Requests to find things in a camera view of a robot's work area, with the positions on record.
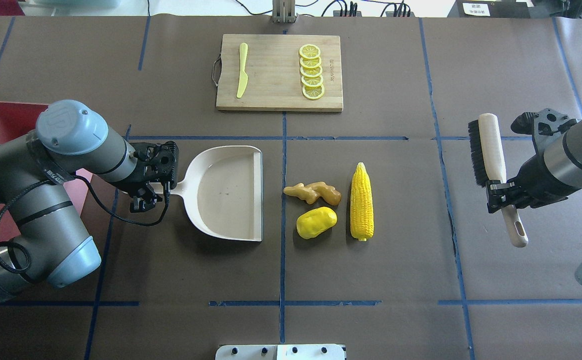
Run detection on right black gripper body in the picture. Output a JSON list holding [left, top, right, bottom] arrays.
[[486, 175, 539, 208]]

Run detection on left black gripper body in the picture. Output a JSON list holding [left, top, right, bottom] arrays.
[[116, 142, 177, 196]]

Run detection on white hand brush black bristles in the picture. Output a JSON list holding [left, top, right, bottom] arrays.
[[468, 112, 529, 248]]

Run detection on beige plastic dustpan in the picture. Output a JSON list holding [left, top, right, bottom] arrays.
[[170, 145, 264, 243]]

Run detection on yellow toy corn cob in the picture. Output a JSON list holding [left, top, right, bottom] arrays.
[[350, 162, 374, 242]]

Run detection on brown toy ginger root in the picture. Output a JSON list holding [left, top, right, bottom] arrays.
[[283, 181, 342, 207]]

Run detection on yellow toy potato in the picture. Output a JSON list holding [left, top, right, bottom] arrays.
[[296, 206, 337, 240]]

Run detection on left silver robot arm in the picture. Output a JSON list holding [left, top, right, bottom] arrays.
[[0, 99, 179, 303]]

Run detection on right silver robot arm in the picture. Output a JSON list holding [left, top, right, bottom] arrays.
[[468, 108, 582, 248]]

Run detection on pink plastic bin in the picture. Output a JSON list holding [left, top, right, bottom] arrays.
[[0, 101, 94, 244]]

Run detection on wooden cutting board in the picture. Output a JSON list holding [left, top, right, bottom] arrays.
[[216, 34, 343, 112]]

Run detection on yellow plastic toy knife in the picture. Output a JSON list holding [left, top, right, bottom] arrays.
[[236, 42, 249, 99]]

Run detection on black rectangular box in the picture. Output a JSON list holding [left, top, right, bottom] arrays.
[[447, 0, 531, 19]]

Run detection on lemon slice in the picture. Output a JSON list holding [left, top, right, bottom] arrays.
[[300, 66, 323, 78], [299, 56, 321, 69], [298, 43, 321, 60], [301, 75, 323, 88], [302, 84, 325, 101]]

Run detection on orange black connector block far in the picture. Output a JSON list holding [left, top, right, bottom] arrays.
[[323, 0, 361, 18]]

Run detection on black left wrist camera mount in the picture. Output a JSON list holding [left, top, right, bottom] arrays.
[[144, 141, 179, 186]]

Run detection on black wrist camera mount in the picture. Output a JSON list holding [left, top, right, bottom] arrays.
[[510, 108, 579, 154], [144, 141, 179, 186]]

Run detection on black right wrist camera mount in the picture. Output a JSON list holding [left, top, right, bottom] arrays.
[[510, 108, 579, 154]]

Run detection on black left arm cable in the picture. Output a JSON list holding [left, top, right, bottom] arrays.
[[0, 175, 171, 273]]

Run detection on aluminium frame post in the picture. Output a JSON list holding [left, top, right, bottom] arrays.
[[272, 0, 297, 24]]

